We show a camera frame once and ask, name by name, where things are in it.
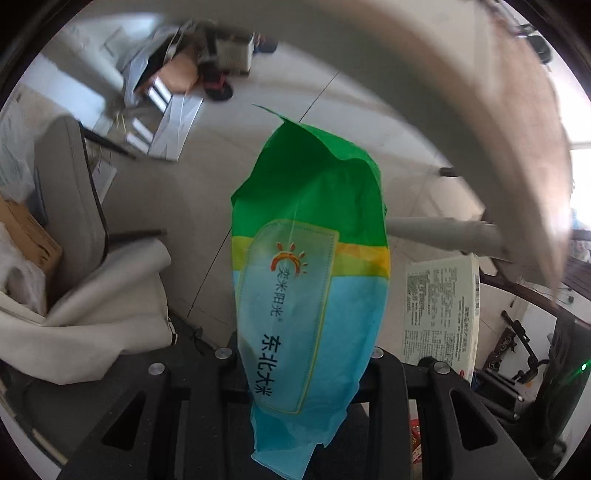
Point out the white printed carton box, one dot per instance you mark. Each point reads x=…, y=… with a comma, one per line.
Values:
x=234, y=53

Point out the white flat paper sheet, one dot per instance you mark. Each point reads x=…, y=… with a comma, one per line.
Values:
x=174, y=127

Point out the grey upholstered chair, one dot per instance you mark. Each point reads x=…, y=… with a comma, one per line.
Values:
x=71, y=205

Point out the brown cardboard piece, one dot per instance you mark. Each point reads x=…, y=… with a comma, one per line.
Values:
x=179, y=75

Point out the brown cardboard box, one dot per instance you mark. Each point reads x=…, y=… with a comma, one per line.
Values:
x=30, y=237

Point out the white rolled cloth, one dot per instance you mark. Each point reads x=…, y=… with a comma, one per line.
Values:
x=119, y=309

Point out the black red flip-flop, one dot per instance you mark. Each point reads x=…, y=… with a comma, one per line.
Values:
x=218, y=89

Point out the green blue rice bag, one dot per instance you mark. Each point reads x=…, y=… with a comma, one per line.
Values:
x=311, y=266

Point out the cream printed box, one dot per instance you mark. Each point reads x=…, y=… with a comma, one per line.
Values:
x=442, y=312

